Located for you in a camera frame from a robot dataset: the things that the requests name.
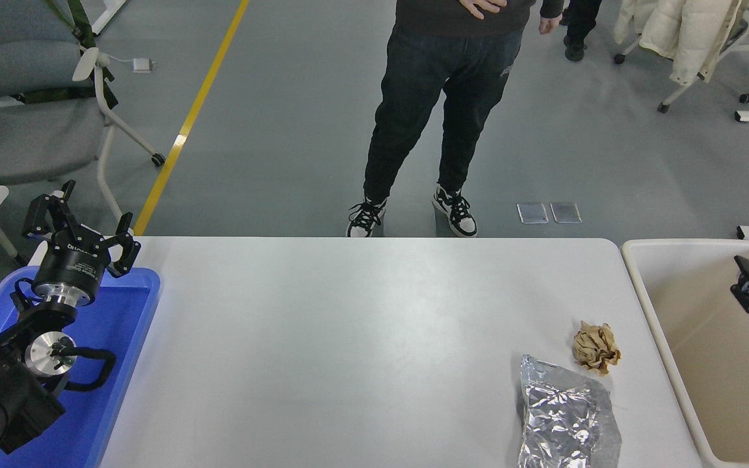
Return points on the white desk leg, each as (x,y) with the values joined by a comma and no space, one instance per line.
(106,16)

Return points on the tan paper ball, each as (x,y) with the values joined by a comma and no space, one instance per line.
(595,348)

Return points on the large pale plastic bin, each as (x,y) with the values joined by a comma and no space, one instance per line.
(693,338)

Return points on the clear floor plate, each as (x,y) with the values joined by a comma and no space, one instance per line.
(565,212)
(533,213)

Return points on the silver foil tray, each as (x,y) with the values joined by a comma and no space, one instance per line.
(563,416)

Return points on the person's right hand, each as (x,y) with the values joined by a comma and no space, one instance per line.
(482,6)

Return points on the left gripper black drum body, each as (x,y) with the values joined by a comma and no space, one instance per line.
(75,263)

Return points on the person in dark shoes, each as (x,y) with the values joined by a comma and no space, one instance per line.
(581,26)

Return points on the cream padded coat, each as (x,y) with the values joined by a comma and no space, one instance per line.
(680,32)

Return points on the blue plastic tray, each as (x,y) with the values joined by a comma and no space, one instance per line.
(121,338)

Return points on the white power adapter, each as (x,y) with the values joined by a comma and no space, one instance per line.
(142,64)

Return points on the grey office chair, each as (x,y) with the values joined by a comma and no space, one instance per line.
(23,136)

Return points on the person's left hand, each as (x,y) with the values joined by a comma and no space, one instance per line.
(549,25)

